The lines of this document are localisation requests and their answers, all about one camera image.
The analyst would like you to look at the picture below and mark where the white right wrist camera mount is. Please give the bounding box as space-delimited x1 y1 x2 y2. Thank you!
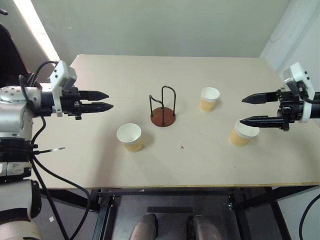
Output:
282 62 316 124

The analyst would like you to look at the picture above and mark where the dark rounded robot foot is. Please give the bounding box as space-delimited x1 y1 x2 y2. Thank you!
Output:
130 213 159 240
191 214 223 240

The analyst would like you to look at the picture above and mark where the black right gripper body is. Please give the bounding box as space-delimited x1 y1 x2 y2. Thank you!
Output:
276 86 305 132

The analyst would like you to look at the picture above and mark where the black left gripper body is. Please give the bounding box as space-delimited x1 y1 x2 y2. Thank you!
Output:
59 86 84 122

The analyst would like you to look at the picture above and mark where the black hanging cable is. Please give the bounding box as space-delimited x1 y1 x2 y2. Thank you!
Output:
29 157 91 240
29 162 70 240

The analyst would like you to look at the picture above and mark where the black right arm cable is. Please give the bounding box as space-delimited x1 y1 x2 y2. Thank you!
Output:
299 192 320 240

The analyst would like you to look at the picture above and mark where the black zip tie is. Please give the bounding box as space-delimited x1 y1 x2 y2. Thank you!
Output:
34 146 67 156

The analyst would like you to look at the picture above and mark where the wire cup holder brown base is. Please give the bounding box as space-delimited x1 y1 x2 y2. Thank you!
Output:
148 85 177 128

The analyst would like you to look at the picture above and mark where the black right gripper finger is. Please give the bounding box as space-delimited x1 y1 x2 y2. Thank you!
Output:
241 91 280 105
239 115 286 130

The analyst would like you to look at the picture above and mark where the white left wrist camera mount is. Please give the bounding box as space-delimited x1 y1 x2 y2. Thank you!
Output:
49 59 78 118

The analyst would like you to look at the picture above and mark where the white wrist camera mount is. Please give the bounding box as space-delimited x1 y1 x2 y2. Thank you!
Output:
49 59 78 118
282 62 316 124

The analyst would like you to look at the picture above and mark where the black metal table frame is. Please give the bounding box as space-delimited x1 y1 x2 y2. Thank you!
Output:
39 184 320 240

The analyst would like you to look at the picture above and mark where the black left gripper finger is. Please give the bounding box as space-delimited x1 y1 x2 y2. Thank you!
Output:
79 90 110 100
80 101 114 114

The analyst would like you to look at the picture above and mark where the tan paper cup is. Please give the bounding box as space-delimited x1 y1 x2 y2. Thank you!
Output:
228 119 261 148
199 86 221 113
116 122 144 153

